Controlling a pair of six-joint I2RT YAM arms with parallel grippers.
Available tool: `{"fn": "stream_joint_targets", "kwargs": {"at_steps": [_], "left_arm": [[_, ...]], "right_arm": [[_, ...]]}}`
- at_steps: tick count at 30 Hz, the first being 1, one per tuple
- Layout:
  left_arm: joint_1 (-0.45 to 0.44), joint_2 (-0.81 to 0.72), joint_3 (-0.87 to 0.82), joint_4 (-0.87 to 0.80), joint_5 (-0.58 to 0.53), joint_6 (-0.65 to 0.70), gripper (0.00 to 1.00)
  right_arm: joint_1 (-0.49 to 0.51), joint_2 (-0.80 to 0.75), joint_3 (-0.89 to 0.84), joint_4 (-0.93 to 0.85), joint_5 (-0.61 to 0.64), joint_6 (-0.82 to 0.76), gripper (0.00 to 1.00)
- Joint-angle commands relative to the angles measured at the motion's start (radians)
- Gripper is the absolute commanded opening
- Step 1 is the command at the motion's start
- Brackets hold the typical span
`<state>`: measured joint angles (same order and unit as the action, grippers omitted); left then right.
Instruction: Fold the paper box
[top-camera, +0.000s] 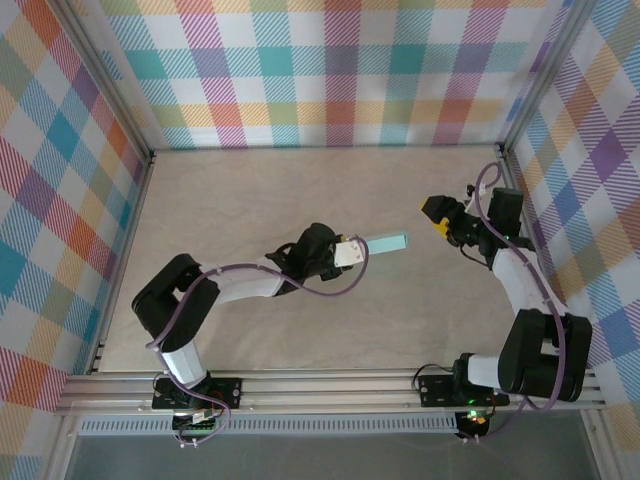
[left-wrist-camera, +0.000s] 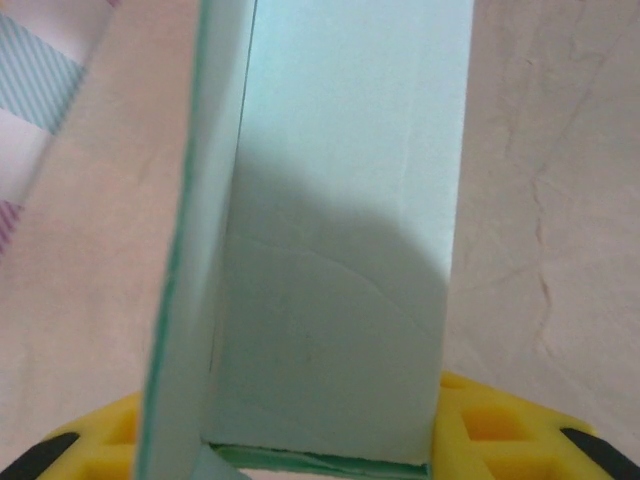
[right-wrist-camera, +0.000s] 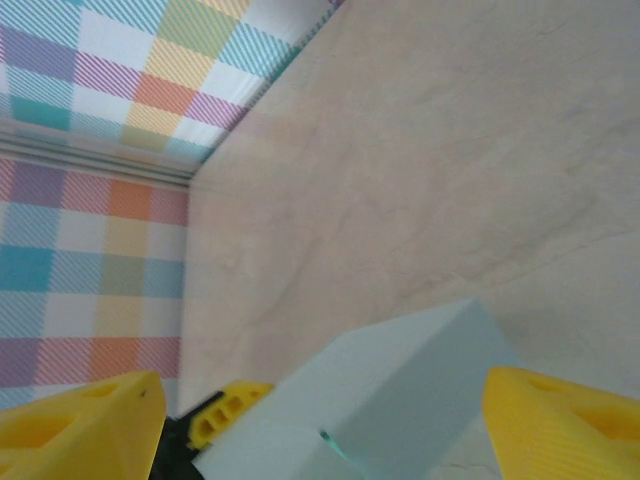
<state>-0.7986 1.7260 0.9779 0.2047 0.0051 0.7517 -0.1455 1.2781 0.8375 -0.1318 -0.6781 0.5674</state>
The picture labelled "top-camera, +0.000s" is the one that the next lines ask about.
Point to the mint green paper box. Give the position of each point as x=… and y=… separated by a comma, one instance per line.
x=390, y=243

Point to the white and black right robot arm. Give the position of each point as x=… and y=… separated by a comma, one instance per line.
x=520, y=280

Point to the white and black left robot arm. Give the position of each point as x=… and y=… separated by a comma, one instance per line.
x=245, y=285

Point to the circuit board with lit LEDs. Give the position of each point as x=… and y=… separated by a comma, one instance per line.
x=472, y=417

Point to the circuit board with white connector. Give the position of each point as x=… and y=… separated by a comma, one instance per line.
x=200, y=416

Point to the aluminium table side rail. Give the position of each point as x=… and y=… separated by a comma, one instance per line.
x=509, y=167
x=121, y=265

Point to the wide aluminium mounting rail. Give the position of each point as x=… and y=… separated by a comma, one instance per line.
x=325, y=387

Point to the aluminium frame post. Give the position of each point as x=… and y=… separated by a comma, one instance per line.
x=545, y=75
x=60, y=450
x=600, y=445
x=107, y=85

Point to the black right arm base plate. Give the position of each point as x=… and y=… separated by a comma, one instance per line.
x=435, y=390

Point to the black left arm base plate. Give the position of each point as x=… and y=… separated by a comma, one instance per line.
x=227, y=392

